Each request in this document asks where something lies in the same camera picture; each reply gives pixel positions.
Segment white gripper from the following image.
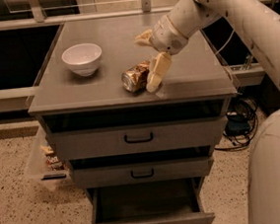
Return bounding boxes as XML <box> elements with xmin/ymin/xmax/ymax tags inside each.
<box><xmin>134</xmin><ymin>15</ymin><xmax>188</xmax><ymax>92</ymax></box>

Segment crushed orange soda can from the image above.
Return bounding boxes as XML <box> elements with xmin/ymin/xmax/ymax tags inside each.
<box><xmin>121</xmin><ymin>60</ymin><xmax>150</xmax><ymax>93</ymax></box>

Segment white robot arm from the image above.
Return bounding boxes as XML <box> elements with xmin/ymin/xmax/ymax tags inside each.
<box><xmin>135</xmin><ymin>0</ymin><xmax>280</xmax><ymax>224</ymax></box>

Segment grey drawer cabinet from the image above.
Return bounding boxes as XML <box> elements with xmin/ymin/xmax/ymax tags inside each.
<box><xmin>29</xmin><ymin>15</ymin><xmax>236</xmax><ymax>188</ymax></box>

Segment grey top drawer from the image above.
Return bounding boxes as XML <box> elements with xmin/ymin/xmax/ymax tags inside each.
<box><xmin>42</xmin><ymin>99</ymin><xmax>228</xmax><ymax>161</ymax></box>

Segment grey drawer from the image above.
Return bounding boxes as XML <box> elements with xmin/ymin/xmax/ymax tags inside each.
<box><xmin>91</xmin><ymin>179</ymin><xmax>215</xmax><ymax>224</ymax></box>
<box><xmin>42</xmin><ymin>99</ymin><xmax>228</xmax><ymax>161</ymax></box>
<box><xmin>70</xmin><ymin>146</ymin><xmax>214</xmax><ymax>188</ymax></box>

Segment grey middle drawer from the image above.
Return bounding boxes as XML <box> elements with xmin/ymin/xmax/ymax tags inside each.
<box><xmin>70</xmin><ymin>146</ymin><xmax>214</xmax><ymax>188</ymax></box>

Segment grey bottom drawer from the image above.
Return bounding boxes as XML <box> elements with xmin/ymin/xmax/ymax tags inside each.
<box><xmin>91</xmin><ymin>179</ymin><xmax>215</xmax><ymax>224</ymax></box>

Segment white ceramic bowl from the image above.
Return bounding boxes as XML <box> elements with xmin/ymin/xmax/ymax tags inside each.
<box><xmin>61</xmin><ymin>42</ymin><xmax>103</xmax><ymax>77</ymax></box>

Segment blue box on floor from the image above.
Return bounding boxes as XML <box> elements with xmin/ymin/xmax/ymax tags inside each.
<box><xmin>225</xmin><ymin>114</ymin><xmax>250</xmax><ymax>136</ymax></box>

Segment red snack bag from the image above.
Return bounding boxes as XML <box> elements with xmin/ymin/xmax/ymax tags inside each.
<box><xmin>45</xmin><ymin>153</ymin><xmax>65</xmax><ymax>171</ymax></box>

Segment clear plastic storage bin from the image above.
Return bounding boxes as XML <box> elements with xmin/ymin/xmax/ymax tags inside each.
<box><xmin>24</xmin><ymin>127</ymin><xmax>72</xmax><ymax>190</ymax></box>

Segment white power cable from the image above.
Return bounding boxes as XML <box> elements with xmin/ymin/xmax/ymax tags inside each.
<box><xmin>213</xmin><ymin>29</ymin><xmax>238</xmax><ymax>57</ymax></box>

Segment black cable bundle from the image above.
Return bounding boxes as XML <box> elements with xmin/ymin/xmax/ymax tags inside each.
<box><xmin>209</xmin><ymin>95</ymin><xmax>261</xmax><ymax>154</ymax></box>

